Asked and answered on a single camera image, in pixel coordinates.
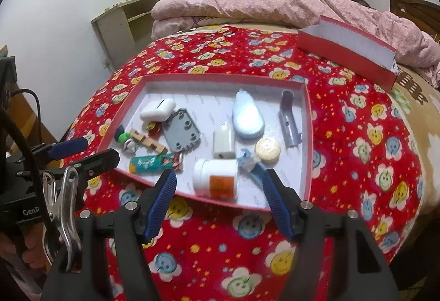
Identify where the red gold charm keychain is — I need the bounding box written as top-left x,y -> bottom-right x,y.
146,121 -> 162,139

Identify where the round wooden disc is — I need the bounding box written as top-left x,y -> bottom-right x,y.
254,136 -> 281,163

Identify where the white earbuds case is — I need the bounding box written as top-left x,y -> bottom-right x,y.
139,98 -> 176,122

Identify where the pink quilt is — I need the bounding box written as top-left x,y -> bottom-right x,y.
152,0 -> 439,88

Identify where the metal spring clamp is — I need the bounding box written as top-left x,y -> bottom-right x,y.
42,166 -> 82,273

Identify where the white pill bottle orange label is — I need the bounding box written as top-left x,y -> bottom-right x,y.
192,159 -> 239,200

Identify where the beige bookshelf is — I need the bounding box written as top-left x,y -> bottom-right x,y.
91,0 -> 160,71

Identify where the operator hand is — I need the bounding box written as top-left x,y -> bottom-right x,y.
0,223 -> 47,270

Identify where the light blue oval case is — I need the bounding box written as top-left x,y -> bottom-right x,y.
233,89 -> 265,139

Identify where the lavender plastic hook piece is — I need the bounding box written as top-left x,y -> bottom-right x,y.
278,90 -> 302,149

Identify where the black cable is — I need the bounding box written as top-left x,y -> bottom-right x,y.
0,88 -> 60,253

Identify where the teal patterned lighter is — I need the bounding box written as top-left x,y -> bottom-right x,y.
128,153 -> 183,174

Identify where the red smiley flower blanket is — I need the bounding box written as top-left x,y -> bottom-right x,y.
68,26 -> 423,300

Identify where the dark wooden headboard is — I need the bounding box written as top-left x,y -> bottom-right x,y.
389,0 -> 440,42

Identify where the green striped toy figure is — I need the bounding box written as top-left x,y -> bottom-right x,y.
113,125 -> 138,155

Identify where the red box lid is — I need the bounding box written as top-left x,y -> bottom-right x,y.
297,16 -> 398,92

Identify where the wooden puzzle block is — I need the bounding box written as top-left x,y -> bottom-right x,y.
128,129 -> 168,154

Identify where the white USB wall charger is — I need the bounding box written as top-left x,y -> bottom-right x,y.
213,121 -> 236,159

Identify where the grey building plate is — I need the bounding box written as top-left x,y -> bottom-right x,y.
162,108 -> 201,153

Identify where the red shallow box tray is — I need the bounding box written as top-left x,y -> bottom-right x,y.
99,74 -> 313,210

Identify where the blue curved plastic piece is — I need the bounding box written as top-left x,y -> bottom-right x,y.
238,148 -> 267,189

